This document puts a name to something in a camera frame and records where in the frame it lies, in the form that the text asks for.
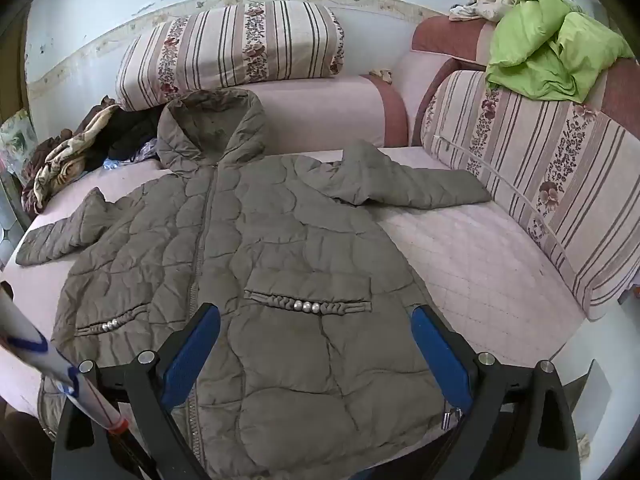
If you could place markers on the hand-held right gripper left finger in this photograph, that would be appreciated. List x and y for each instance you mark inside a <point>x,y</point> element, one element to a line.
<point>192,355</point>

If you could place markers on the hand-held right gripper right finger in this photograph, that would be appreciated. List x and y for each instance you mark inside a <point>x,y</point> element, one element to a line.
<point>440,355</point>

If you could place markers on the grey-green quilted hooded jacket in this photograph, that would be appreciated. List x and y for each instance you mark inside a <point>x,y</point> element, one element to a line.
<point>280,240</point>

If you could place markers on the dark clothes pile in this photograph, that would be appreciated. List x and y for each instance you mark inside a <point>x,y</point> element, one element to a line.
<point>130,135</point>

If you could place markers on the pink quilted sofa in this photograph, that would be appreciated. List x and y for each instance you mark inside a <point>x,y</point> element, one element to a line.
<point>475,270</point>

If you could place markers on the white tube with blue print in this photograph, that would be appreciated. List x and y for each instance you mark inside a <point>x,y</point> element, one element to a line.
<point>30,340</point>

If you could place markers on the clear plastic bag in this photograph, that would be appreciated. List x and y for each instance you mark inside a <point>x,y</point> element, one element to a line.
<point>142,154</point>

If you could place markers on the wide striped floral cushion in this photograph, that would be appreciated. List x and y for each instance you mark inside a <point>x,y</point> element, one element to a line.
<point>550,160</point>

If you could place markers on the brown cream patterned blanket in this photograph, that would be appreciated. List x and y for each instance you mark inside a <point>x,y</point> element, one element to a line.
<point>65,160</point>

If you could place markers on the floral printed pillow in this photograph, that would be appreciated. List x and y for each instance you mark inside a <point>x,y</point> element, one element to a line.
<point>17,140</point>

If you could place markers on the long striped floral cushion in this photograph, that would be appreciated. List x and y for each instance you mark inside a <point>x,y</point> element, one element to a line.
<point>225,50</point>

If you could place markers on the light green padded cloth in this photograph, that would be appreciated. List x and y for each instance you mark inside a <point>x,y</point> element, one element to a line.
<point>540,55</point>

